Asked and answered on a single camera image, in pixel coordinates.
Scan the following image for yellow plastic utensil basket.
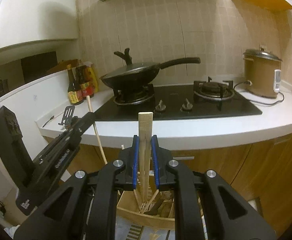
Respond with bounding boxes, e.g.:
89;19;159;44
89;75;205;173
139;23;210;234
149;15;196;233
116;169;204;230

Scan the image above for dark soy sauce bottle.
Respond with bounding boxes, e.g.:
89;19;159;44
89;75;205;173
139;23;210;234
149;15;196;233
67;64;84;105

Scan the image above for wooden base cabinets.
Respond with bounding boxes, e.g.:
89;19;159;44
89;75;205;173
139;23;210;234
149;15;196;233
67;134;292;237

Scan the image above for red label sauce bottle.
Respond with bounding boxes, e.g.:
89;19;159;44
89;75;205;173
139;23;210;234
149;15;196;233
75;61;98;99

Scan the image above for black gas stove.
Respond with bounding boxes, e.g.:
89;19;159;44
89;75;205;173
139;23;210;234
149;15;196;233
95;77;262;121

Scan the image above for black wok with lid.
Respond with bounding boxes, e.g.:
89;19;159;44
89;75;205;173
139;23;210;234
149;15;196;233
100;48;201;90

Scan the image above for brown rice cooker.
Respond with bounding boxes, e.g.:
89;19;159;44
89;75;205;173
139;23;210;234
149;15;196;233
243;48;282;99

